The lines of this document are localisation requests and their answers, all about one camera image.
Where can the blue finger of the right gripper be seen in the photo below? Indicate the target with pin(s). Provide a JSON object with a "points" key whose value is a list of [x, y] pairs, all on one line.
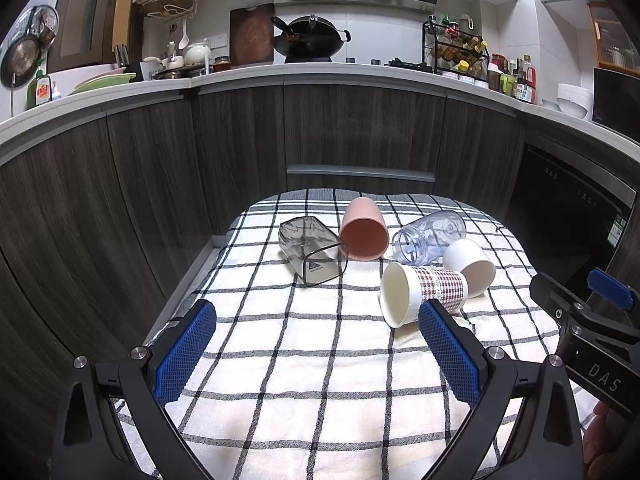
{"points": [[559, 303], [615, 292]]}

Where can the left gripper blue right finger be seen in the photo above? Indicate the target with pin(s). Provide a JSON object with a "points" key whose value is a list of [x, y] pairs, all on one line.
{"points": [[471, 370]]}

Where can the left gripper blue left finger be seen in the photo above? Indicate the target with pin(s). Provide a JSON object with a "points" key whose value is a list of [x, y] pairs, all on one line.
{"points": [[162, 368]]}

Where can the white plastic cup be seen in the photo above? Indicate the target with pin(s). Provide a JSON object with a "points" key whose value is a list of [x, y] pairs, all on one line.
{"points": [[466, 257]]}

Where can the plaid paper cup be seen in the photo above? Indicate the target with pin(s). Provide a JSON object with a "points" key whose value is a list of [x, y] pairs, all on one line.
{"points": [[405, 288]]}

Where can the pink plastic cup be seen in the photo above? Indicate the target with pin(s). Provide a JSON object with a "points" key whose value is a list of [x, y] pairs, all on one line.
{"points": [[363, 230]]}

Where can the clear square smoky cup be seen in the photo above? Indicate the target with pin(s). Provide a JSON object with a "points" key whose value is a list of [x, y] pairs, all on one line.
{"points": [[314, 252]]}

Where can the person's right hand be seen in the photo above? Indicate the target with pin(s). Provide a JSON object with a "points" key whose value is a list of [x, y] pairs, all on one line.
{"points": [[593, 441]]}

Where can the clear blue patterned jar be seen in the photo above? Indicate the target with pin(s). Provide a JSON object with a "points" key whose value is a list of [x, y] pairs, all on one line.
{"points": [[424, 240]]}

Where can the checkered white black cloth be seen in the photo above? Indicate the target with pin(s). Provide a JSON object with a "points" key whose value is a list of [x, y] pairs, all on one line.
{"points": [[305, 382]]}

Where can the white rice cooker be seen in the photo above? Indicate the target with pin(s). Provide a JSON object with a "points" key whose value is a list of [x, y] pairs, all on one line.
{"points": [[575, 101]]}

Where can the black microwave oven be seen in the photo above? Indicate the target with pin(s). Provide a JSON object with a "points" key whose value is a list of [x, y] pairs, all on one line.
{"points": [[616, 102]]}

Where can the red label sauce bottle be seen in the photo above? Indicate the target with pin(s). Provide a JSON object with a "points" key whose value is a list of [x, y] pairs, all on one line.
{"points": [[526, 80]]}

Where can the black spice rack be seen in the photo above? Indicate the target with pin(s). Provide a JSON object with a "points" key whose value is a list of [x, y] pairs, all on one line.
{"points": [[448, 49]]}

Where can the green plate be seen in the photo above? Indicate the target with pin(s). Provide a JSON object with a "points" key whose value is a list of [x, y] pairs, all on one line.
{"points": [[104, 81]]}

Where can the yellow label bottle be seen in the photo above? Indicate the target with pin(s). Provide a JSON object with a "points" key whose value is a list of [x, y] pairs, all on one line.
{"points": [[43, 89]]}

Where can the black knife block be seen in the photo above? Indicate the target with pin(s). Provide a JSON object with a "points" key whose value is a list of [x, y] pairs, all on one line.
{"points": [[123, 59]]}

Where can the white teapot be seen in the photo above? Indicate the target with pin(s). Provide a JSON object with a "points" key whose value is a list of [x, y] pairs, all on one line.
{"points": [[196, 53]]}

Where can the hanging steel pan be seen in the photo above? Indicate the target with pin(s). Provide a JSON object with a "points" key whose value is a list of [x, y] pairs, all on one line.
{"points": [[19, 63]]}

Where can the wooden cutting board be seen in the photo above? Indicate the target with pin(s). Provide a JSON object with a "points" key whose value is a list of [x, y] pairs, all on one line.
{"points": [[250, 35]]}

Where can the black wok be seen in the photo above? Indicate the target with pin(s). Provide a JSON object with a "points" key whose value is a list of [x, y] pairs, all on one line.
{"points": [[310, 38]]}

